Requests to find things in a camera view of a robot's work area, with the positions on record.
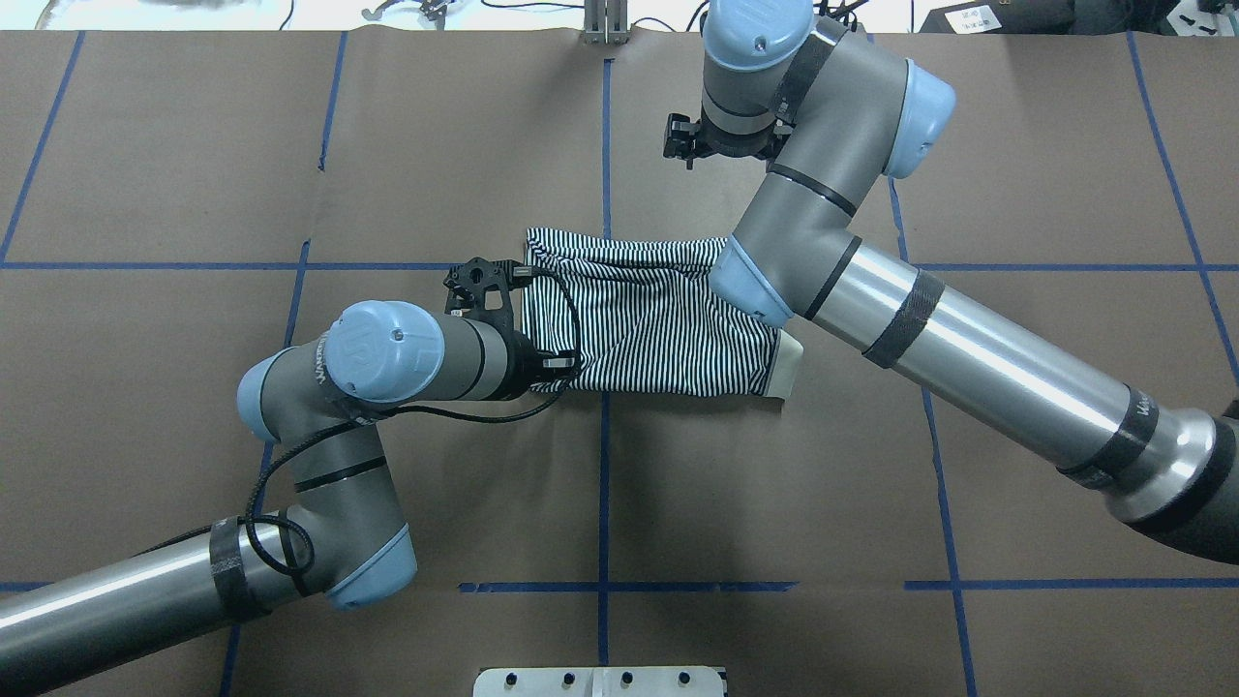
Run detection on aluminium frame post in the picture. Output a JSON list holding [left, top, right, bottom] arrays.
[[581, 0, 631, 45]]

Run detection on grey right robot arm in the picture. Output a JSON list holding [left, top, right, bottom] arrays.
[[664, 1, 1238, 565]]

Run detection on blue tape line left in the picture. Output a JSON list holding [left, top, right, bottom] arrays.
[[218, 31, 349, 697]]

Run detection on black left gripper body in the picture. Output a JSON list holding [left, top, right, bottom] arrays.
[[444, 258, 553, 400]]

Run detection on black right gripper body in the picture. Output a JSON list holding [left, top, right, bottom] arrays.
[[663, 113, 790, 165]]

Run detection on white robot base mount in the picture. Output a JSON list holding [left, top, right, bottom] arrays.
[[472, 665, 729, 696]]

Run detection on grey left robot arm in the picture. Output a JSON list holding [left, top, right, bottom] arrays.
[[1, 258, 584, 696]]

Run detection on navy white striped polo shirt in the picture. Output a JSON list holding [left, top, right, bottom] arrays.
[[522, 227, 802, 400]]

